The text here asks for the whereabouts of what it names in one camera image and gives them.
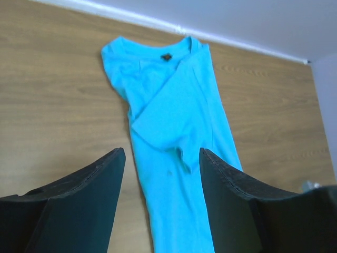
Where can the turquoise blue t shirt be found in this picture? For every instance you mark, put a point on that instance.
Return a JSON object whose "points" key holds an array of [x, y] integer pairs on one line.
{"points": [[174, 110]]}

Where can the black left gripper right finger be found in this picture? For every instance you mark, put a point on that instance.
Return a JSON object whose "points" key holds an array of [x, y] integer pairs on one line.
{"points": [[231, 198]]}

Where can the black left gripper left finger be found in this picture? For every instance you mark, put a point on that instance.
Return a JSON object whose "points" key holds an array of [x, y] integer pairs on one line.
{"points": [[76, 213]]}

